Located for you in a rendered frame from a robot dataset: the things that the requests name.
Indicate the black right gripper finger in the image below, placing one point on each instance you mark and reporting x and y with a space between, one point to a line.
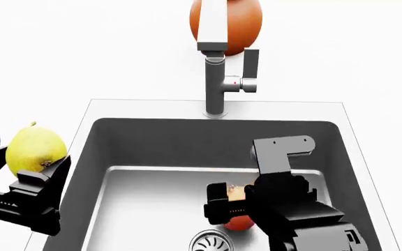
251 192
216 209

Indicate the grey right gripper camera bracket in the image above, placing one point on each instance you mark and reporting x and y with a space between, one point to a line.
271 157

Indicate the grey rectangular sink basin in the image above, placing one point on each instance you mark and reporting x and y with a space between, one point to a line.
173 141

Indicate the orange fruit behind faucet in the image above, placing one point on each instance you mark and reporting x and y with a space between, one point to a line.
244 26

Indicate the grey metal sink faucet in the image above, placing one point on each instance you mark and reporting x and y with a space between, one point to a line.
215 86

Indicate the yellow green pear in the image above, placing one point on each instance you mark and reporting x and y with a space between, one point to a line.
33 149

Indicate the metal sink drain strainer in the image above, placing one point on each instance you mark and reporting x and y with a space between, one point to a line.
210 241

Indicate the red orange round fruit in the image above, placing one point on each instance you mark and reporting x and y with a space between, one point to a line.
239 223

